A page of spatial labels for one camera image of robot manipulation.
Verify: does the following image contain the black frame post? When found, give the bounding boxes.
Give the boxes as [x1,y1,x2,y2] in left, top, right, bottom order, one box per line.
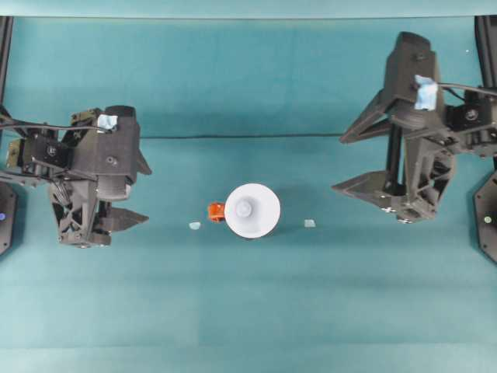
[474,16,497,89]
[0,16,15,108]

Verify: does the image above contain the blue-green table cloth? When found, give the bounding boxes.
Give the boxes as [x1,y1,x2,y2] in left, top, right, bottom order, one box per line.
[0,16,497,373]

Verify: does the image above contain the black cup holder red handle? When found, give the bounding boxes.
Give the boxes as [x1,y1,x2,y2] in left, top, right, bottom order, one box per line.
[207,200,279,242]

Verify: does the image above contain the thin black camera cable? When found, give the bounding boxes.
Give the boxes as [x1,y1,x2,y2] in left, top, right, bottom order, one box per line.
[434,80,497,96]
[0,119,103,132]

